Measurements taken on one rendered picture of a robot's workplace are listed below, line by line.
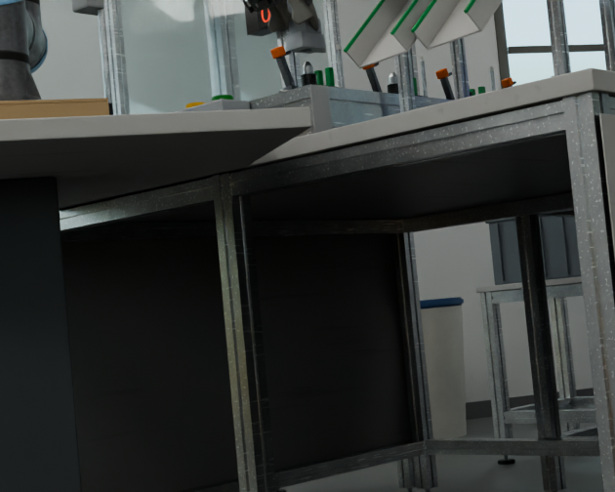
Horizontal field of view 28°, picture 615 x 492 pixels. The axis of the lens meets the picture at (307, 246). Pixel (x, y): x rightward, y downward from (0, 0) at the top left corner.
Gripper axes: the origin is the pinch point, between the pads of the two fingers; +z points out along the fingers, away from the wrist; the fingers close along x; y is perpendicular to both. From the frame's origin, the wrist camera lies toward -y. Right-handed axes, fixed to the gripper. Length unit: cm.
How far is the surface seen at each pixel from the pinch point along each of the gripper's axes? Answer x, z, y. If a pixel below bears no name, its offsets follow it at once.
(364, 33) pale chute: 20.8, 0.3, 10.4
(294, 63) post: -17.9, 11.5, -9.6
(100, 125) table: 27, -26, 72
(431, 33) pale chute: 35.7, 2.6, 13.1
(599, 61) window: -161, 213, -339
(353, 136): 33, 4, 38
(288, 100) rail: 11.4, 1.2, 25.6
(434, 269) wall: -213, 231, -207
